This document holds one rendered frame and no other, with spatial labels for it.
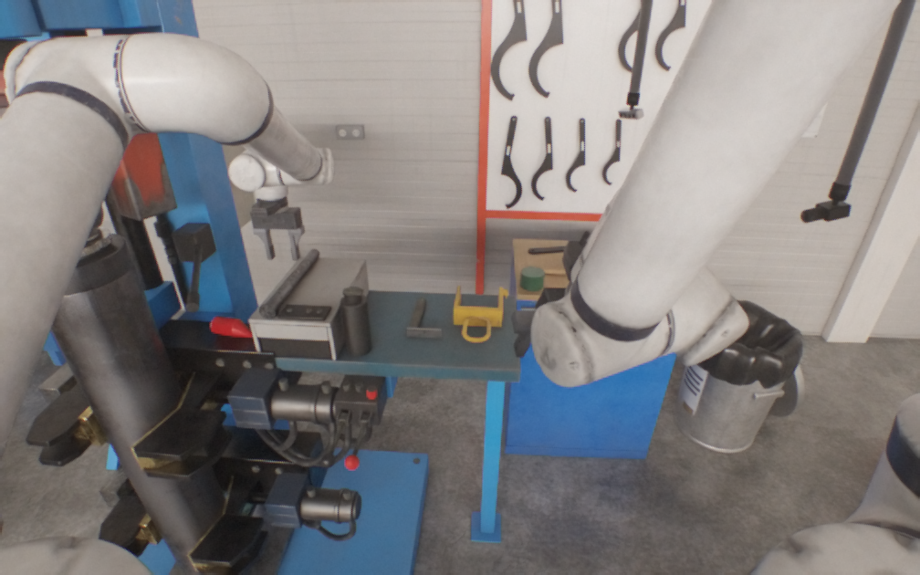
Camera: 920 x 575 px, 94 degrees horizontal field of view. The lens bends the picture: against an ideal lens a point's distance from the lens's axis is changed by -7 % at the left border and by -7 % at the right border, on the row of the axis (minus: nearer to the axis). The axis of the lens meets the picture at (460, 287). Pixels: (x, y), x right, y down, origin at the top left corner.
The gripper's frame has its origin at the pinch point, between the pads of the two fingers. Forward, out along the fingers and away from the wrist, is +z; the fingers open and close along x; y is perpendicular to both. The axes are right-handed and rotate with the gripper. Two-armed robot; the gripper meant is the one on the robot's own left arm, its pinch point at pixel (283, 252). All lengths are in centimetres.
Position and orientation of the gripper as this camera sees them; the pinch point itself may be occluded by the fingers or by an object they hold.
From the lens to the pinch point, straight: 146.0
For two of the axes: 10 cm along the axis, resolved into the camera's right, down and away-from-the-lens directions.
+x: -10.0, -0.4, 0.6
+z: -0.1, 8.8, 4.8
